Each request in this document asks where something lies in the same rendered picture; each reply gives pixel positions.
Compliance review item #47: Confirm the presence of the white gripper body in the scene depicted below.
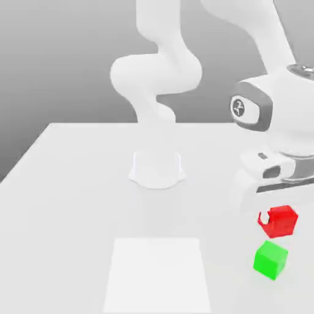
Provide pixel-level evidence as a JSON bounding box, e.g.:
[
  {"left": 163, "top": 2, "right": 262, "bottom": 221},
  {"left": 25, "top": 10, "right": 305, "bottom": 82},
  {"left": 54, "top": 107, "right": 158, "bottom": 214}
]
[{"left": 239, "top": 177, "right": 314, "bottom": 215}]

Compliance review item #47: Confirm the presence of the small red cube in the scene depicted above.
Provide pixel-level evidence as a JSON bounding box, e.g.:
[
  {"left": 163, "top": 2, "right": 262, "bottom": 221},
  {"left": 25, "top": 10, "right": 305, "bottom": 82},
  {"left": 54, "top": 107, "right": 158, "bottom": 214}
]
[{"left": 256, "top": 205, "right": 299, "bottom": 239}]

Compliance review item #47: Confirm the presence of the small green cube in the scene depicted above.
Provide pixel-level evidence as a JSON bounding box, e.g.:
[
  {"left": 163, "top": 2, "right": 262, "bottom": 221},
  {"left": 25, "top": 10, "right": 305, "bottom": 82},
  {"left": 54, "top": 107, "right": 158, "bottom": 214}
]
[{"left": 253, "top": 240, "right": 289, "bottom": 281}]

